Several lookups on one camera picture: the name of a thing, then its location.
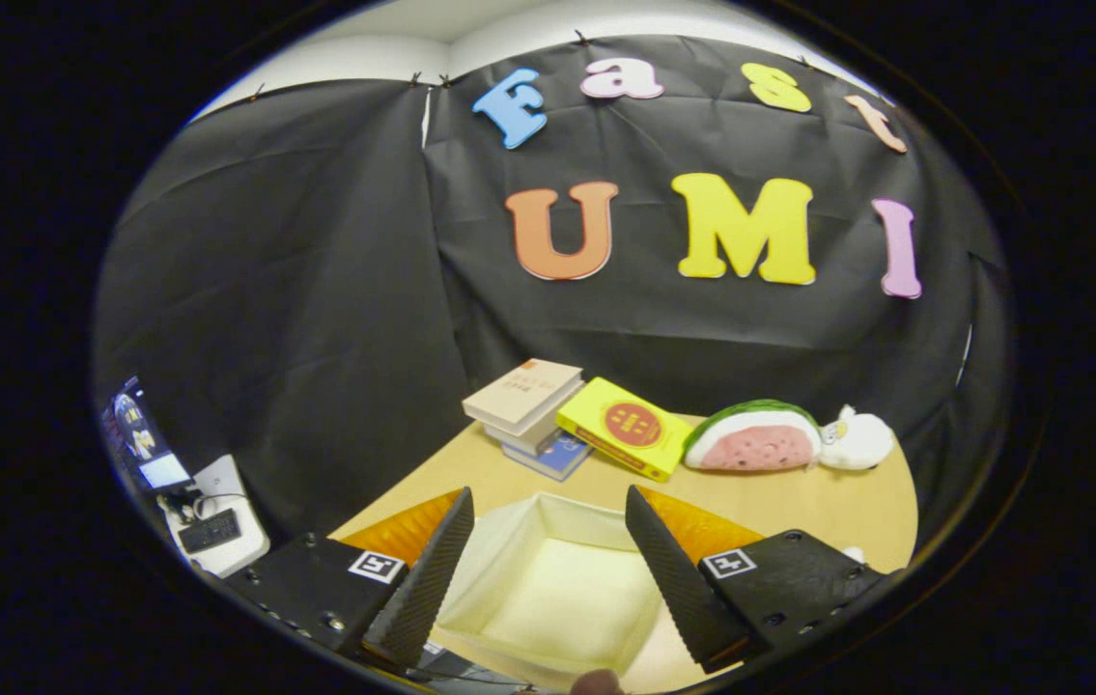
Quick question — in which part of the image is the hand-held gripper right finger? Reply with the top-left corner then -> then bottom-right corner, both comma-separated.
625,485 -> 901,675

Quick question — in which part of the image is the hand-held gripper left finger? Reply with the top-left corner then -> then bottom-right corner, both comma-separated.
224,486 -> 476,672

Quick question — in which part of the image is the cream fabric storage box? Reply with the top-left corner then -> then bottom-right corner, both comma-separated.
430,490 -> 674,677

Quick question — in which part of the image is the watermelon slice plush toy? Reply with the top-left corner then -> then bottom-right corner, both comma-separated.
682,399 -> 824,473

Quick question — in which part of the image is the yellow book with red circle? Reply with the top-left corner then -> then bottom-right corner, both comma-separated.
555,376 -> 695,483

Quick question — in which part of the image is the blue book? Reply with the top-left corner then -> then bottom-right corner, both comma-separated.
501,431 -> 595,482

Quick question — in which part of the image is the grey book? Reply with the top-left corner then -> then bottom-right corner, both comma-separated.
485,386 -> 587,457

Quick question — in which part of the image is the white device with black keypad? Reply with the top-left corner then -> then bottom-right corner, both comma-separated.
161,454 -> 270,577

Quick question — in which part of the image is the white plush toy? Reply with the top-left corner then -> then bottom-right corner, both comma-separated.
818,404 -> 896,472

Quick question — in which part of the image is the beige book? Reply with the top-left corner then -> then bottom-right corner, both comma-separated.
462,358 -> 585,435

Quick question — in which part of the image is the computer monitor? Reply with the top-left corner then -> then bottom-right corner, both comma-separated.
101,376 -> 193,495

